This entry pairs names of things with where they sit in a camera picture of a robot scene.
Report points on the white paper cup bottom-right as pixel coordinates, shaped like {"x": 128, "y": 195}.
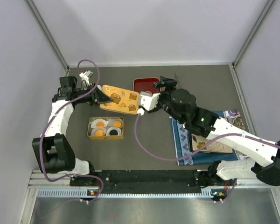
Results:
{"x": 118, "y": 129}

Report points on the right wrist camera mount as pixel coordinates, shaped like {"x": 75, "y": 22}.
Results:
{"x": 147, "y": 102}

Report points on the black sandwich cookie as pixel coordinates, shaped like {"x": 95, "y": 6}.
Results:
{"x": 113, "y": 132}

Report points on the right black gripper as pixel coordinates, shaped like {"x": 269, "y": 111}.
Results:
{"x": 165, "y": 82}

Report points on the colourful patterned cloth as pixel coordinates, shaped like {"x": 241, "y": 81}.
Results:
{"x": 234, "y": 118}

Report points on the silver tin lid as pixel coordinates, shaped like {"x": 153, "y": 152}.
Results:
{"x": 124, "y": 101}

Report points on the red lacquer tray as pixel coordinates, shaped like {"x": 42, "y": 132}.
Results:
{"x": 145, "y": 85}

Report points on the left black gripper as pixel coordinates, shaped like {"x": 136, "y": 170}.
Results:
{"x": 98, "y": 97}

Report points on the orange cookie top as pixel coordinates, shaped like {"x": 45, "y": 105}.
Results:
{"x": 100, "y": 124}

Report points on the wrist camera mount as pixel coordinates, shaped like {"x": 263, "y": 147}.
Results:
{"x": 85, "y": 77}
{"x": 147, "y": 102}

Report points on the metal tongs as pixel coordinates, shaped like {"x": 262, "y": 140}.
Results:
{"x": 178, "y": 81}

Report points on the floral square plate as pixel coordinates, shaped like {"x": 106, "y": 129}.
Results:
{"x": 214, "y": 147}

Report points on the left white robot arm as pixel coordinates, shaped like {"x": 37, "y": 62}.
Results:
{"x": 52, "y": 150}

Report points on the gold cookie tin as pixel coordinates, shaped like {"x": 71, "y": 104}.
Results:
{"x": 104, "y": 137}

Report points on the blue patterned cloth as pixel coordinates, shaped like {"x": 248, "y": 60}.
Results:
{"x": 183, "y": 147}

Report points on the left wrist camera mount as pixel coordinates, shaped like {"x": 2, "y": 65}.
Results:
{"x": 85, "y": 77}

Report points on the white paper cup top-right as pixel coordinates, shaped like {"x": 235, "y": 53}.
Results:
{"x": 110, "y": 122}

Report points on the white paper cup top-left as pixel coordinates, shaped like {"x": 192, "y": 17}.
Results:
{"x": 93, "y": 123}

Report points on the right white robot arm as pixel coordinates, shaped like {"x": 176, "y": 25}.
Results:
{"x": 263, "y": 161}

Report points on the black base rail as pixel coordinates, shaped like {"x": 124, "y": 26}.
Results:
{"x": 158, "y": 181}

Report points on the orange cookie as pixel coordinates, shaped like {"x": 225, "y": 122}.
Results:
{"x": 117, "y": 124}
{"x": 100, "y": 132}
{"x": 100, "y": 124}

